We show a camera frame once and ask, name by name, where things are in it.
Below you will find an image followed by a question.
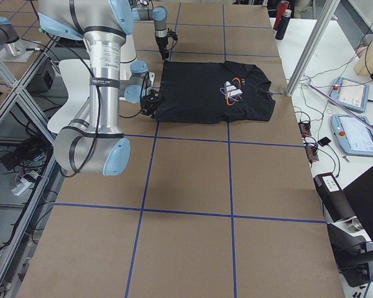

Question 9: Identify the black t-shirt with logo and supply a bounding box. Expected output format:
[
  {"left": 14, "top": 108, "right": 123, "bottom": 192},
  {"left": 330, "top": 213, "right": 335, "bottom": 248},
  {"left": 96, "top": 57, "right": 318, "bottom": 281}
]
[{"left": 155, "top": 61, "right": 275, "bottom": 124}]

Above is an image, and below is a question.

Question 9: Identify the aluminium frame post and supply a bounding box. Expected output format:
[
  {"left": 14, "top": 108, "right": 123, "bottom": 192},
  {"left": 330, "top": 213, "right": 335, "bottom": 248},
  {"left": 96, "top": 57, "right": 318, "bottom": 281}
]
[{"left": 285, "top": 0, "right": 340, "bottom": 97}]

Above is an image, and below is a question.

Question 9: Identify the black box with label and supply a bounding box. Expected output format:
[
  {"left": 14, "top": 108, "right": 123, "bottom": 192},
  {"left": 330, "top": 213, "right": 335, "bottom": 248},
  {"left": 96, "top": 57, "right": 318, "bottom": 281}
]
[{"left": 313, "top": 173, "right": 355, "bottom": 222}]

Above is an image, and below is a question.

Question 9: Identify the black power adapter box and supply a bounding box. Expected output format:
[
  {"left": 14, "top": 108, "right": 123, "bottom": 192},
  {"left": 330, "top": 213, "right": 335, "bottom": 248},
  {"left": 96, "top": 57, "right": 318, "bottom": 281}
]
[{"left": 26, "top": 60, "right": 55, "bottom": 93}]

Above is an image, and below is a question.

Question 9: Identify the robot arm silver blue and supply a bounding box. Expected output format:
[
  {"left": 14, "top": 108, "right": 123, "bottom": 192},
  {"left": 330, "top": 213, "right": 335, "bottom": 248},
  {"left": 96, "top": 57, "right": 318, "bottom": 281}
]
[
  {"left": 38, "top": 1, "right": 176, "bottom": 176},
  {"left": 132, "top": 4, "right": 178, "bottom": 60}
]

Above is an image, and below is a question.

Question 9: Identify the white power strip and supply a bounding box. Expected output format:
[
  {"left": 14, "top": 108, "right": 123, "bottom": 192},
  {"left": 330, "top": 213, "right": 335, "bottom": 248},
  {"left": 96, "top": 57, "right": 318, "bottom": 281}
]
[{"left": 11, "top": 172, "right": 38, "bottom": 196}]

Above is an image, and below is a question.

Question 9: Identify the far teach pendant tablet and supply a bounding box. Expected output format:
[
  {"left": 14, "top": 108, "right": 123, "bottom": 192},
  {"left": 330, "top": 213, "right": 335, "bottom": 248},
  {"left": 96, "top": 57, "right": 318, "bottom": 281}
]
[{"left": 329, "top": 76, "right": 369, "bottom": 113}]

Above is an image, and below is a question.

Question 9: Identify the black monitor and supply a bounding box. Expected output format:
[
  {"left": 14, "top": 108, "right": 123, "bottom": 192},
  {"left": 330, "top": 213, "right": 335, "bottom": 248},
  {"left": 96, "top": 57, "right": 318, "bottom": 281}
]
[{"left": 328, "top": 166, "right": 373, "bottom": 287}]

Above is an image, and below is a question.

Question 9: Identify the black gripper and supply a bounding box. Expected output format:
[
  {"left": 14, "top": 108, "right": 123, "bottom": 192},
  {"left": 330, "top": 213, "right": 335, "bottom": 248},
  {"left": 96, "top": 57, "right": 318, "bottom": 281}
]
[
  {"left": 155, "top": 34, "right": 170, "bottom": 61},
  {"left": 140, "top": 90, "right": 165, "bottom": 118}
]

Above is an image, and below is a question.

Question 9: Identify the black bottle clear cap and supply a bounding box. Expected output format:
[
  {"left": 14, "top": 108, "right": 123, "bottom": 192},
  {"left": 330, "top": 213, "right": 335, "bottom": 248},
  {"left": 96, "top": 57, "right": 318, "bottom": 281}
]
[{"left": 275, "top": 9, "right": 292, "bottom": 40}]

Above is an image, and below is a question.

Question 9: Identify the teach pendant tablet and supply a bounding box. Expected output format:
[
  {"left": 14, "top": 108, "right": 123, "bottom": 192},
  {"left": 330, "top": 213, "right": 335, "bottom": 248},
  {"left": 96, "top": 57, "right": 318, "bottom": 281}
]
[
  {"left": 329, "top": 76, "right": 369, "bottom": 113},
  {"left": 331, "top": 115, "right": 373, "bottom": 157}
]

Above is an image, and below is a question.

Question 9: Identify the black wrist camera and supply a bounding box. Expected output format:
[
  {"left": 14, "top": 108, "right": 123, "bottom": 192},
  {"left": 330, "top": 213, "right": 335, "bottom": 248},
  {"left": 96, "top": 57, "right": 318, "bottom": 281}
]
[{"left": 167, "top": 28, "right": 178, "bottom": 42}]

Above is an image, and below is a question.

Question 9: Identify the red bottle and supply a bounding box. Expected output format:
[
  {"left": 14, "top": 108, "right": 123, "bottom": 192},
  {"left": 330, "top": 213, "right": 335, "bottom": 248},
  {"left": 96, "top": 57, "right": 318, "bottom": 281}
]
[{"left": 273, "top": 0, "right": 289, "bottom": 30}]

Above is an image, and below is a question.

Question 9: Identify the near teach pendant tablet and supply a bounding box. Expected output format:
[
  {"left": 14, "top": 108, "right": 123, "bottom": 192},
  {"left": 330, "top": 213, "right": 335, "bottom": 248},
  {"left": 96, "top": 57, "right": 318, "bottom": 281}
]
[{"left": 331, "top": 115, "right": 373, "bottom": 157}]

